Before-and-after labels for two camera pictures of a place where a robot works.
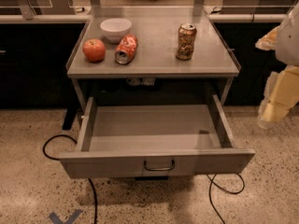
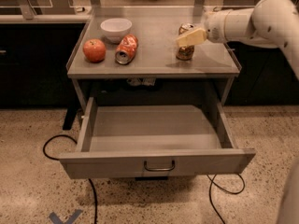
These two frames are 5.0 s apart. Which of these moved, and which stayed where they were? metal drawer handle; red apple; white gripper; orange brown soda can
Moved: white gripper
Stayed: red apple; orange brown soda can; metal drawer handle
